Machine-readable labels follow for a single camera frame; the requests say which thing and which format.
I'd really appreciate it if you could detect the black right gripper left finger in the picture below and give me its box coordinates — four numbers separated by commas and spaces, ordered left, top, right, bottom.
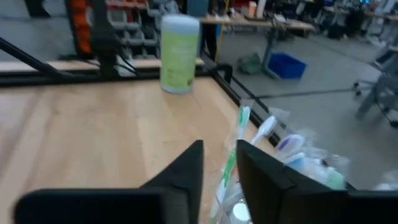
139, 139, 205, 224

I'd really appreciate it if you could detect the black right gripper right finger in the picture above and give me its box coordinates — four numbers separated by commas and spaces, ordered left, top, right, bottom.
236, 139, 349, 224

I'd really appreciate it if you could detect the blue toothbrush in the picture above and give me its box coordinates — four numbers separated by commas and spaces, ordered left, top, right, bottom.
284, 151, 315, 175

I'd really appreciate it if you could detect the green toothbrush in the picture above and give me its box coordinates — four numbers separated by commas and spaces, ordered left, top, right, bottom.
208, 105, 252, 220
306, 166, 346, 191

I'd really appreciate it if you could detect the purple wrapped toothbrush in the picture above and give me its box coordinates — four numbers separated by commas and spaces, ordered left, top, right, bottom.
274, 133, 306, 160

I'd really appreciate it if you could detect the green white wipes canister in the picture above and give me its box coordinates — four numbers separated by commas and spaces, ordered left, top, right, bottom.
159, 14, 201, 95

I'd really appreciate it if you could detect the green bag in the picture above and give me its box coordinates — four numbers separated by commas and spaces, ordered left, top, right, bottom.
237, 52, 264, 76

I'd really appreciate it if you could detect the blue plastic bin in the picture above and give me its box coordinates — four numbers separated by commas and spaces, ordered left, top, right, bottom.
267, 52, 308, 80

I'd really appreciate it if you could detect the grey parts bin rack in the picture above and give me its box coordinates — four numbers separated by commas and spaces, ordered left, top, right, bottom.
105, 0, 162, 60

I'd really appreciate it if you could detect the grey office chair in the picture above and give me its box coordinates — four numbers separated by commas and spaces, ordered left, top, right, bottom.
353, 46, 398, 128

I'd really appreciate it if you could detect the desk with grey legs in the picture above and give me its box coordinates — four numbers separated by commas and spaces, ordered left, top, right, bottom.
198, 14, 315, 78

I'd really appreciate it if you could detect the orange parts rack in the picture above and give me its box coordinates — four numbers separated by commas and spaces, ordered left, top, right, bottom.
68, 0, 93, 56

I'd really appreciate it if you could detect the black aluminium table frame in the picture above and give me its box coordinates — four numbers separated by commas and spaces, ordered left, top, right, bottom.
0, 35, 282, 149

